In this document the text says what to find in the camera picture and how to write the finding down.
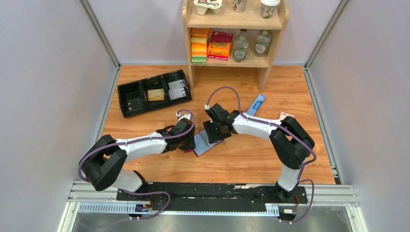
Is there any left clear glass bottle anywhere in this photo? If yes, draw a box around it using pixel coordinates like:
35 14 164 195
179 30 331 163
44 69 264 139
233 29 249 63

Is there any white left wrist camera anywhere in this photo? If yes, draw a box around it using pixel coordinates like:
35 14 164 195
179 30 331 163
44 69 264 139
176 112 194 122

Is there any stack of coloured sponges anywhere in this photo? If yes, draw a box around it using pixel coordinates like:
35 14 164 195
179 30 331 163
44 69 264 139
190 28 210 65

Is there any right clear glass bottle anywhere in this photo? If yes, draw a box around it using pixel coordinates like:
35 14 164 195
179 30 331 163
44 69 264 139
254 29 272 57

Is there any white VIP card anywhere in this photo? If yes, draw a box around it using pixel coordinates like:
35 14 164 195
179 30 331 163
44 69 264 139
168 79 186 89

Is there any clear glass bottle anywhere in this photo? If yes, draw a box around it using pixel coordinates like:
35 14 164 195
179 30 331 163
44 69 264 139
233 29 249 63
254 29 272 57

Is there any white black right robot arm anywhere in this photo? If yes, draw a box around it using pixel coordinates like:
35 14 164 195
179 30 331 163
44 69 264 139
203 104 315 203

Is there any black three-compartment tray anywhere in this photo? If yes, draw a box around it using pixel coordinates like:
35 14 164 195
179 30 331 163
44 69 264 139
117 70 192 118

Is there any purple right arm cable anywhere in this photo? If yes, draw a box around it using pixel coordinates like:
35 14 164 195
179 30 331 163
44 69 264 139
205 86 318 224

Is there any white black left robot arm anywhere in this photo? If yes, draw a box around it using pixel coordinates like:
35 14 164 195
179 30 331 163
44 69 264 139
79 114 195 201

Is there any orange red snack box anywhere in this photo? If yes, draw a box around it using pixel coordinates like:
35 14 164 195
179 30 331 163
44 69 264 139
207 31 233 61

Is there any gold card in tray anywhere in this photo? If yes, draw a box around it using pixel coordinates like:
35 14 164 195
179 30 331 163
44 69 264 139
147 88 165 102

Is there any wooden shelf unit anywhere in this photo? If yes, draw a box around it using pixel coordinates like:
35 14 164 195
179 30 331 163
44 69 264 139
182 0 290 92

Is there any white lidded cup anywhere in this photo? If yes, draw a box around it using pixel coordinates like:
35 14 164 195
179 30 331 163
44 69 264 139
260 0 280 19

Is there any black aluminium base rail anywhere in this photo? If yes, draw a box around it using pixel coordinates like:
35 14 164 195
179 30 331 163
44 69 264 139
56 180 369 232

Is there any silver card in tray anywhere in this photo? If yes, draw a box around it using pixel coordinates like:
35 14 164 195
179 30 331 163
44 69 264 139
169 87 187 100

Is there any white red small packet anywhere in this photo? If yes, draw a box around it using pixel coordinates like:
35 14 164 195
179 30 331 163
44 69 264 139
279 112 295 120

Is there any white yogurt cup pack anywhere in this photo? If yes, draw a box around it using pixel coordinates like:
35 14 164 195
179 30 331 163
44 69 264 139
193 0 223 15

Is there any patterned paper cup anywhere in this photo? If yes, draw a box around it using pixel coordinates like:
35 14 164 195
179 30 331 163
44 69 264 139
233 0 247 13

